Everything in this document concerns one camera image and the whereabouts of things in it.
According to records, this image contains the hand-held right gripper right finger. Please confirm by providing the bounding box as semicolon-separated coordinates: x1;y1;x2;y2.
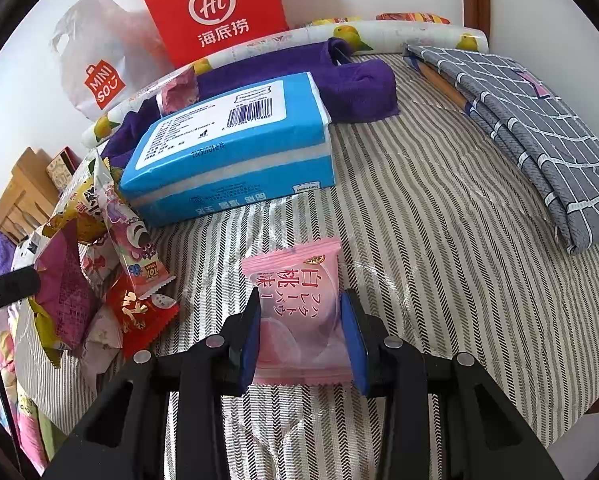
340;289;565;480

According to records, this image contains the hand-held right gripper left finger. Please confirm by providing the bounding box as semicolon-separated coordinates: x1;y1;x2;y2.
42;287;261;480

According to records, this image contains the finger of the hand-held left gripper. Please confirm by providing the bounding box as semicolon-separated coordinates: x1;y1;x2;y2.
0;266;41;318

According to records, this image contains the magenta snack packet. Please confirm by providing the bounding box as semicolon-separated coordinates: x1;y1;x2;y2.
30;220;100;371

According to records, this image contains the pale pink peach snack packet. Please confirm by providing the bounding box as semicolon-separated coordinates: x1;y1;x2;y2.
241;236;355;387

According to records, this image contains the yellow snack packet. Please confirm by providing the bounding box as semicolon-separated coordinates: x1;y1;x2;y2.
42;157;113;246

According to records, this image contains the pink bear snack packet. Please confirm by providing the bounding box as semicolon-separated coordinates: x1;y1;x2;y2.
92;157;175;306

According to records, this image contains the purple fabric bag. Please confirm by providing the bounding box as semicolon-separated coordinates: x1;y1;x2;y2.
100;37;401;168

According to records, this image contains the pink candy wrapper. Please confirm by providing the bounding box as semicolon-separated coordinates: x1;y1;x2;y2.
157;67;201;116

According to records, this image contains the white black spotted cloth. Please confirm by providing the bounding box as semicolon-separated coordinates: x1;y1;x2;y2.
10;232;45;271

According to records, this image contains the light wooden nightstand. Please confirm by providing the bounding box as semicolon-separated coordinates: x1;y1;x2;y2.
0;147;65;246

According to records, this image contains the pale pink crumpled packet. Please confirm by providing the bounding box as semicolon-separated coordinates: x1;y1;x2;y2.
82;305;125;393

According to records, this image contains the striped bed mattress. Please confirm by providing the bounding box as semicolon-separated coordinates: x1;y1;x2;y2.
17;52;599;480

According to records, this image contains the red snack packet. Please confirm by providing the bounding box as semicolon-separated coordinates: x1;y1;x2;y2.
104;285;180;361

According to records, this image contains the pink cartoon print cloth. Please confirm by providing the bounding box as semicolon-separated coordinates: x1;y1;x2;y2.
0;305;49;476

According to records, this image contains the patterned cardboard box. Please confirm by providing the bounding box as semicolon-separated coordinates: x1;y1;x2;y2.
46;146;83;193

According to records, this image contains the blue tissue pack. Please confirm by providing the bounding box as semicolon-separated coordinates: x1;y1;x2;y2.
118;71;336;226

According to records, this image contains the brown flat board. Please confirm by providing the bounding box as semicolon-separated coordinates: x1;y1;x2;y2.
418;62;467;112

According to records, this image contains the white plastic shopping bag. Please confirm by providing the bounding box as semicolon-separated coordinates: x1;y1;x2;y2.
50;0;175;123

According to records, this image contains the grey checked folded cloth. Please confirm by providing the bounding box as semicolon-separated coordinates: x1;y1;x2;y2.
403;44;599;256

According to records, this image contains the lemon print rolled mat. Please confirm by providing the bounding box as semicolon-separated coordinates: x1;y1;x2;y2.
80;19;490;148

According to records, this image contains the orange snack packet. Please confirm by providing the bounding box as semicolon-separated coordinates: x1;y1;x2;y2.
377;11;451;26

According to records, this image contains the red paper bag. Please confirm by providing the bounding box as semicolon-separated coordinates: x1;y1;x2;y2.
138;0;290;68

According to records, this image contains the brown wooden post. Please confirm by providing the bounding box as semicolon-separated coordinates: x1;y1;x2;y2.
458;0;491;53

